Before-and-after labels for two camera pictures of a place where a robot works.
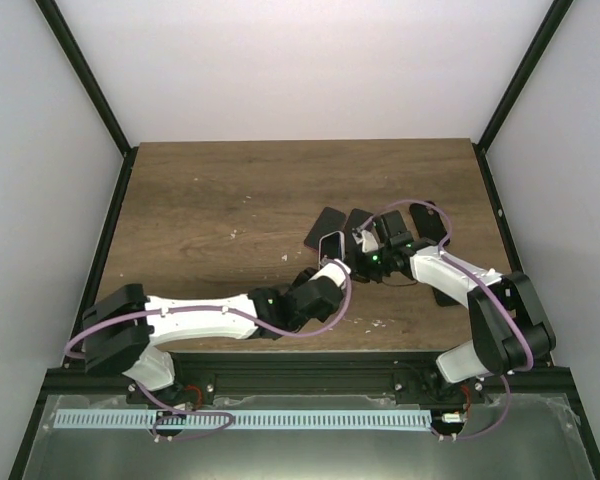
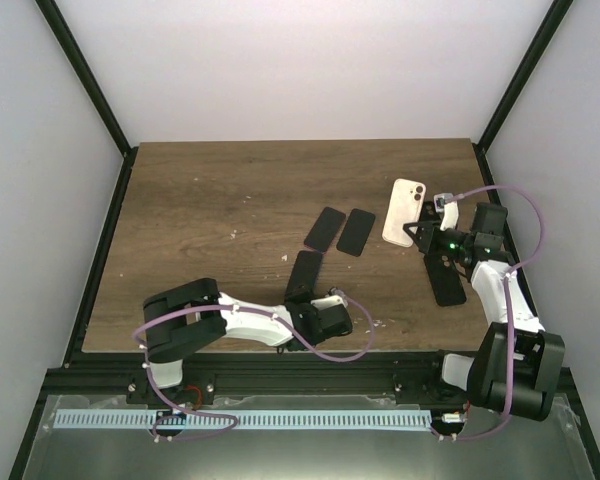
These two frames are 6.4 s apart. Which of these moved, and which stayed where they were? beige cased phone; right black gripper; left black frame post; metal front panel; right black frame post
Moved: right black gripper; beige cased phone
Stayed: metal front panel; right black frame post; left black frame post
